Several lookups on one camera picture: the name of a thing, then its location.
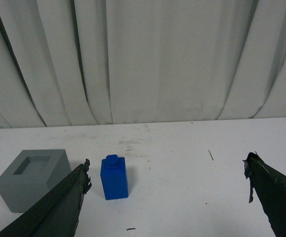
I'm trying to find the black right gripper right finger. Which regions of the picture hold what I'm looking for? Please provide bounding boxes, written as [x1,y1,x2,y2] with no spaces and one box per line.
[243,152,286,237]

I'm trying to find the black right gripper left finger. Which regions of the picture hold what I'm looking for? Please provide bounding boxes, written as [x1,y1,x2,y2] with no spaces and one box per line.
[0,159,92,237]

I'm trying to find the blue block part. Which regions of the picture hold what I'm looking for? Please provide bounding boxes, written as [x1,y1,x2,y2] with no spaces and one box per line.
[100,155,129,200]

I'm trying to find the gray square base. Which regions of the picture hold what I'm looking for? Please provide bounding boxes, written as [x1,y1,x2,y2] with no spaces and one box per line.
[0,149,71,213]

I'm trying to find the white curtain backdrop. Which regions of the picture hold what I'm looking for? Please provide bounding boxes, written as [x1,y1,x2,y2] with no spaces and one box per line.
[0,0,286,128]

